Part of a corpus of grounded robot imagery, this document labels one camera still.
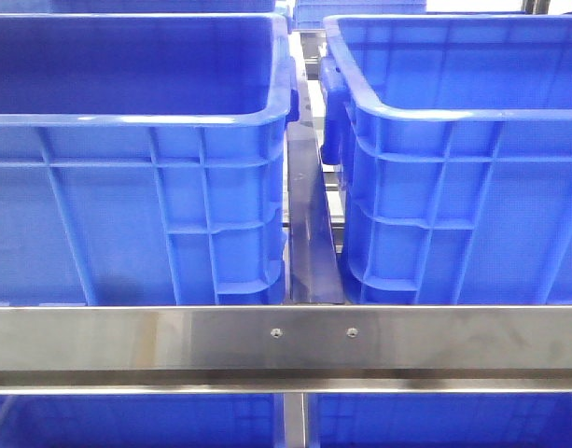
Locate large blue crate left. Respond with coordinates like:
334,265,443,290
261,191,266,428
0,13,298,306

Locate left rail screw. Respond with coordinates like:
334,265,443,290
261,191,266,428
271,328,283,339

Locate blue crate rear right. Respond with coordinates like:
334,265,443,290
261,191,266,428
293,0,426,30

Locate stainless steel front rail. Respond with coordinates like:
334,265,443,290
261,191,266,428
0,304,572,395

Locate steel lower vertical post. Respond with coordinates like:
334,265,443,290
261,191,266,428
283,393,310,448

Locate steel centre divider bar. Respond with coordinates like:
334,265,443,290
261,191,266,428
286,32,345,305

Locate large blue crate right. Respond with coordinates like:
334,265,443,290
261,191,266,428
320,14,572,305

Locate blue crate lower right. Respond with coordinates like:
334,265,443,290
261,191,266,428
315,393,572,447

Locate blue crate rear left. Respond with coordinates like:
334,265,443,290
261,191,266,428
0,0,290,16

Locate blue crate lower left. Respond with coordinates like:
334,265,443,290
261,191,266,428
0,394,284,447

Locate large blue crate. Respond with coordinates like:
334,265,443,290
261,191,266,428
0,13,298,306
320,14,572,305

